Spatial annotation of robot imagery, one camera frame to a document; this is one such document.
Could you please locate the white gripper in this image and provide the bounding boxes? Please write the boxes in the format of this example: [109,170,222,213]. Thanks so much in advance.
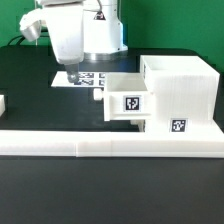
[45,6,84,83]

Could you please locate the white drawer tray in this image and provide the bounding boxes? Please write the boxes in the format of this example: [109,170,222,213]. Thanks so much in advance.
[93,72,153,121]
[130,120,146,132]

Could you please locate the white drawer cabinet box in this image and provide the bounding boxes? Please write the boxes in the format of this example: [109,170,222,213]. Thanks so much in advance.
[140,55,220,133]

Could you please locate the white front drawer tray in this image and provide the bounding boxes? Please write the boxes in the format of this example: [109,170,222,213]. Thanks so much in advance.
[130,120,146,132]

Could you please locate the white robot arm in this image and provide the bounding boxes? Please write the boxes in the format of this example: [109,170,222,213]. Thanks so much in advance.
[20,0,128,83]

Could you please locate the white fiducial marker sheet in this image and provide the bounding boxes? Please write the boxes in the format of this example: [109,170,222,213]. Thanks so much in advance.
[51,71,106,88]

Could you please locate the white block at left edge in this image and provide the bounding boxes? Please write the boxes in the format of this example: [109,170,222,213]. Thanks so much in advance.
[0,95,5,116]

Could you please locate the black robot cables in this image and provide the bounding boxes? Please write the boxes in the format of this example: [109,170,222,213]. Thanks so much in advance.
[7,26,51,47]

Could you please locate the white L-shaped obstacle rail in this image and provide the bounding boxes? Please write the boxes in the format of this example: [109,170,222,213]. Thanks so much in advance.
[0,130,224,158]

